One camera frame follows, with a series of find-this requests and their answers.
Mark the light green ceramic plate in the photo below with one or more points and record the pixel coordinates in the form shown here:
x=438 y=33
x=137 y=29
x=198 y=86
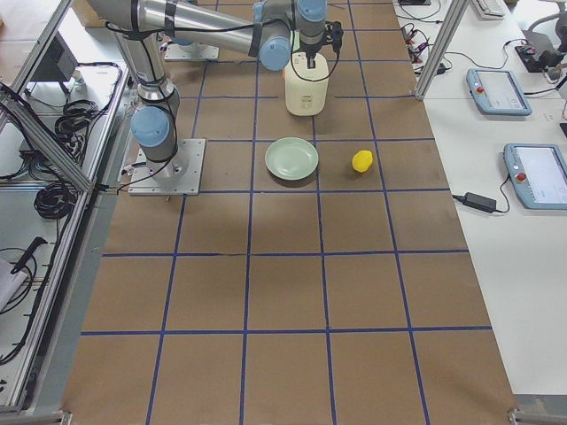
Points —
x=291 y=158

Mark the aluminium frame post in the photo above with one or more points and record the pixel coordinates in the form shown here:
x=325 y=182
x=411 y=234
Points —
x=449 y=25

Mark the brown paper table mat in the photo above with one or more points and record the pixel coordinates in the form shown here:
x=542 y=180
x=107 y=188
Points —
x=341 y=298

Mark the yellow lemon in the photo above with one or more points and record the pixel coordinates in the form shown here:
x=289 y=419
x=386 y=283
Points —
x=362 y=161

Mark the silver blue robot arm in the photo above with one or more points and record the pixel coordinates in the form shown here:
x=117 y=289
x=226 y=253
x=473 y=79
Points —
x=267 y=37

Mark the upper blue teach pendant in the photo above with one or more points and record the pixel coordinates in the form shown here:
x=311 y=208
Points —
x=497 y=92

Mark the lower blue teach pendant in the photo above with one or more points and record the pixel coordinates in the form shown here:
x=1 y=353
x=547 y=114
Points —
x=538 y=174

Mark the black power adapter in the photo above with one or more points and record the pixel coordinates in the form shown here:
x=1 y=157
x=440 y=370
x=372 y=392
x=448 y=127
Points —
x=481 y=203

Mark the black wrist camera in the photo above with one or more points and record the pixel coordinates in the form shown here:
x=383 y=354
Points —
x=334 y=35

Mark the blue teach pendant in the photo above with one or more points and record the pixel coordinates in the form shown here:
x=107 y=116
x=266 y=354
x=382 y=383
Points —
x=497 y=92
x=538 y=174

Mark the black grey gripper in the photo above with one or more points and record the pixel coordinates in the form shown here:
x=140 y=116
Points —
x=309 y=48

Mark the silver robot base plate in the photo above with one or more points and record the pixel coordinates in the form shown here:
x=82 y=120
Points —
x=181 y=176

